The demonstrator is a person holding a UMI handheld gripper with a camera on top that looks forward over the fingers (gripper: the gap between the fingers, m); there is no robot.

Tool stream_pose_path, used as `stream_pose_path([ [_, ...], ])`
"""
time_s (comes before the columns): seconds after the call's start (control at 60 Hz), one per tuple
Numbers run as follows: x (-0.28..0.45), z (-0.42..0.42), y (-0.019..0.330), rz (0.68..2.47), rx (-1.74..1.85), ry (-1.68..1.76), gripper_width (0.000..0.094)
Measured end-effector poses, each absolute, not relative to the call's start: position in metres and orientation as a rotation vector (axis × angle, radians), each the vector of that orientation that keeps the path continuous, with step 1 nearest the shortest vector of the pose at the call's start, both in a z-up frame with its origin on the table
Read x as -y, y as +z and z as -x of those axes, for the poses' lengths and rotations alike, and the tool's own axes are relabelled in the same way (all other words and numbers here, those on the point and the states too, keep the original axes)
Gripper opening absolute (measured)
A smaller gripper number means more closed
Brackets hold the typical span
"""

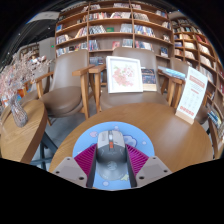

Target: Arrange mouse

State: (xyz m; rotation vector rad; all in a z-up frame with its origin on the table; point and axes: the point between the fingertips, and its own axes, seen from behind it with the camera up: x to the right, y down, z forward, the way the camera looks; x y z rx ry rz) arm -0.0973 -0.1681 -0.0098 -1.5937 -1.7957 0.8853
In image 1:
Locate small distant bookshelf unit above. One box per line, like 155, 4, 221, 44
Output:
18, 43, 41, 63

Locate light blue books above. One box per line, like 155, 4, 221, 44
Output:
157, 65, 186, 81

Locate stack of blue books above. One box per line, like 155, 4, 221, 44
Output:
207, 108, 223, 129

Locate wooden side table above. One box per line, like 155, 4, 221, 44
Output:
0, 99, 49, 164
208, 118, 224, 159

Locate white sign on wooden base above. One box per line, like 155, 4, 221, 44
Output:
175, 65, 209, 125

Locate round blue mouse pad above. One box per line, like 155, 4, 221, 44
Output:
72, 121, 156, 191

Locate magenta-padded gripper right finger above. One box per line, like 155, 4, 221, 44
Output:
124, 143, 173, 189

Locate dark blue book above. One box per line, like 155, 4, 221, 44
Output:
141, 68, 158, 92

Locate curved wooden bookshelf unit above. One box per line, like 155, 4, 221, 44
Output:
168, 13, 224, 111

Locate white framed floral picture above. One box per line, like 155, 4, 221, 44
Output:
105, 55, 144, 94

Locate glass vase with pink flowers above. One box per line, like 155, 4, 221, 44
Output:
0, 54, 51, 128

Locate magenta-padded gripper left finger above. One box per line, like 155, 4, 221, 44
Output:
52, 143, 99, 189

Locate large wooden bookshelf unit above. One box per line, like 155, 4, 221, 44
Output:
54, 1, 174, 68

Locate grey computer mouse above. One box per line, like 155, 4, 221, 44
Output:
95, 129, 129, 182

